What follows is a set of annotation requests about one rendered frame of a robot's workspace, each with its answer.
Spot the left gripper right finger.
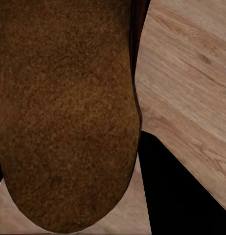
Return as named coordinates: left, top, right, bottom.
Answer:
left=138, top=131, right=226, bottom=235

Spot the sandal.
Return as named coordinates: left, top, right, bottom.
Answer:
left=0, top=0, right=151, bottom=234

